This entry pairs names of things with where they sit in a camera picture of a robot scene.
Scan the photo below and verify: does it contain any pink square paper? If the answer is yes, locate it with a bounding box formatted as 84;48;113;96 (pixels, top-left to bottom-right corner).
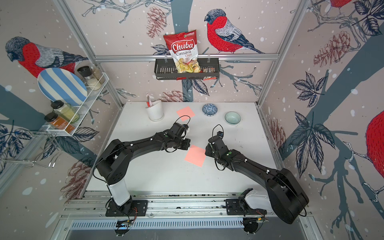
185;145;206;167
177;107;195;121

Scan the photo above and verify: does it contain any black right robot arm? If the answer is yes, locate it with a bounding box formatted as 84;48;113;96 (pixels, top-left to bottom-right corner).
206;136;309;224

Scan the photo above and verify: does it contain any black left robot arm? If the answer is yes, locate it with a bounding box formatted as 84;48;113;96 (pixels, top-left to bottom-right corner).
96;122;191;207

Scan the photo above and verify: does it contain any white utensil cup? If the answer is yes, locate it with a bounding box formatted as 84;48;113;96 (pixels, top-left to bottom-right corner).
146;100;165;122

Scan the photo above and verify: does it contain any teal striped ceramic bowl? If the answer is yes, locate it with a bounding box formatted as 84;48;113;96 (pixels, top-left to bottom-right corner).
225;112;242;125

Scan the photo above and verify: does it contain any blue patterned ceramic bowl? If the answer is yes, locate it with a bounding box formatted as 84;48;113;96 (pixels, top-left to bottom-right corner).
202;104;218;117

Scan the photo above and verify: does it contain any red Chuba chips bag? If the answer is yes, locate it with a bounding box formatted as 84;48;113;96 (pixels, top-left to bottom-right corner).
164;30;201;73

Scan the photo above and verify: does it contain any black lid spice jar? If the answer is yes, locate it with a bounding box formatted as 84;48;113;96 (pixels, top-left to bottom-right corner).
77;66;102;91

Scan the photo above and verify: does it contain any green spice jar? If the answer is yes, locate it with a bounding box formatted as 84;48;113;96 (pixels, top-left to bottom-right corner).
51;101;80;123

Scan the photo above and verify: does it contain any orange spice jar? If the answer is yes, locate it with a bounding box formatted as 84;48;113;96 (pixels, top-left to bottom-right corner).
44;112;75;134

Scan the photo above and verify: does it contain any blue striped plate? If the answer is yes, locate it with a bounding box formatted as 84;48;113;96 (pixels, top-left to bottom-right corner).
37;68;88;107

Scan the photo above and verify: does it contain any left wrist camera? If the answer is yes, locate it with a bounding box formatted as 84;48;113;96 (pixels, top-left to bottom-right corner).
175;123;189;137

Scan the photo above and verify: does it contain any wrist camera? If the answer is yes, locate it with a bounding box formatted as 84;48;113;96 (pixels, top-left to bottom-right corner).
217;131;224;138
175;123;189;137

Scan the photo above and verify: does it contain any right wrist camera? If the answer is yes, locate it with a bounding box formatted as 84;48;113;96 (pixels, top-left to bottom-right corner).
217;131;224;138

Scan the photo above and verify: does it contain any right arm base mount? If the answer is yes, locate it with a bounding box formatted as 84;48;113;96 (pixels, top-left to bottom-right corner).
225;188;268;216

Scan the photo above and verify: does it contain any black wire basket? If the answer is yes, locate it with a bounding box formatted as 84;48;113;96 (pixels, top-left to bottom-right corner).
154;58;220;80

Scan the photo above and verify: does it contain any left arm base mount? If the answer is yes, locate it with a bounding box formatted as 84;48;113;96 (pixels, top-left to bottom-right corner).
105;198;149;217

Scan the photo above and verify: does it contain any white wire shelf rack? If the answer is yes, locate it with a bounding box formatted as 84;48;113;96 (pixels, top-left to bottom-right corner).
38;68;110;137

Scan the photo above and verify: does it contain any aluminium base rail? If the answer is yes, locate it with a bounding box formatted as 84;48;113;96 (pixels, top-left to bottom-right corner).
64;191;313;220

